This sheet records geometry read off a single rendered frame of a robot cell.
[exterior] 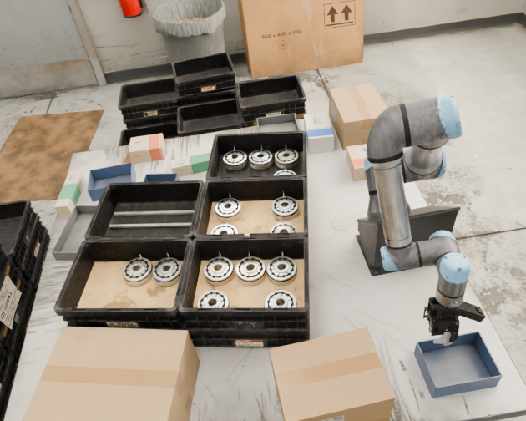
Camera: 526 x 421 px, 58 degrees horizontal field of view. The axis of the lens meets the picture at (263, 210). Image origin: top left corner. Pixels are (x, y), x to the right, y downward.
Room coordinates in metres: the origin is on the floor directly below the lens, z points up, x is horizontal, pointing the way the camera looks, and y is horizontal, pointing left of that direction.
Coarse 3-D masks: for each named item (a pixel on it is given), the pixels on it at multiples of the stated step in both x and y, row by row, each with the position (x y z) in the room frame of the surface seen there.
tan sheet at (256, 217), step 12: (252, 204) 1.35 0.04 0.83; (264, 204) 1.34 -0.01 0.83; (300, 204) 1.31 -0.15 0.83; (240, 216) 1.29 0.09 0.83; (252, 216) 1.28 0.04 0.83; (264, 216) 1.27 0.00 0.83; (300, 216) 1.25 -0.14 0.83; (240, 228) 1.22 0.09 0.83; (252, 228) 1.22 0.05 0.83; (264, 228) 1.21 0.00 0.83; (300, 228) 1.19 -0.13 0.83
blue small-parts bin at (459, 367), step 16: (464, 336) 0.71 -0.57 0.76; (480, 336) 0.70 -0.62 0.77; (416, 352) 0.70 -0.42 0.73; (432, 352) 0.70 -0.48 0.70; (448, 352) 0.69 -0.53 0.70; (464, 352) 0.69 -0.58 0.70; (480, 352) 0.67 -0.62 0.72; (432, 368) 0.65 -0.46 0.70; (448, 368) 0.64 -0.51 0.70; (464, 368) 0.63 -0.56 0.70; (480, 368) 0.63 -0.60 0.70; (496, 368) 0.60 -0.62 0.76; (432, 384) 0.57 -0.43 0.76; (448, 384) 0.56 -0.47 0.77; (464, 384) 0.56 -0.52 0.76; (480, 384) 0.57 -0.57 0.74; (496, 384) 0.57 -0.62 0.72
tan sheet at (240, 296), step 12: (204, 264) 1.07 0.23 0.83; (300, 264) 1.02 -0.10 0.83; (204, 276) 1.02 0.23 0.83; (300, 276) 0.97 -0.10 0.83; (204, 288) 0.97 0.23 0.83; (216, 288) 0.96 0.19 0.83; (228, 288) 0.96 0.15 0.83; (240, 288) 0.95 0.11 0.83; (252, 288) 0.94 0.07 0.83; (264, 288) 0.94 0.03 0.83; (276, 288) 0.93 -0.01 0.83; (288, 288) 0.92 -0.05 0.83; (300, 288) 0.92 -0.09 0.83; (240, 300) 0.90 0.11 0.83; (252, 300) 0.90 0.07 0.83; (264, 300) 0.89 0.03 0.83; (300, 300) 0.87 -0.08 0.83
